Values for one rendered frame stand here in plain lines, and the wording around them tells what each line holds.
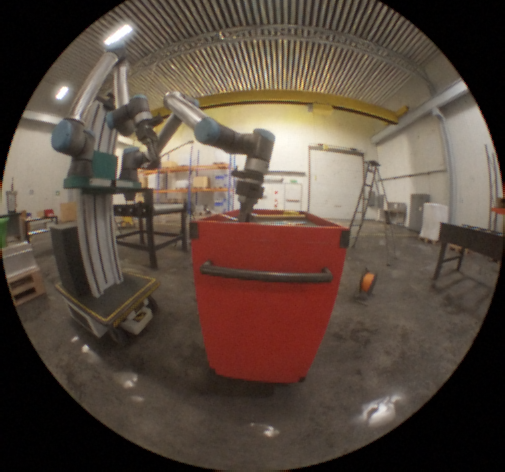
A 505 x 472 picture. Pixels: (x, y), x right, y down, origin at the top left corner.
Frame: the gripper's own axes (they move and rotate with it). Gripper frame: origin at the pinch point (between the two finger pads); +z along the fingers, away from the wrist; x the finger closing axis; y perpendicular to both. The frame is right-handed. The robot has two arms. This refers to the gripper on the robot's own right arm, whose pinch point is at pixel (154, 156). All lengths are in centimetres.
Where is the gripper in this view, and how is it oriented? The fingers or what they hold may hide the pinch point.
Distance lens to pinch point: 77.2
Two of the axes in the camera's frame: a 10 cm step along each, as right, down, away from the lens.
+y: -9.2, 3.8, -0.3
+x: 1.3, 2.4, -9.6
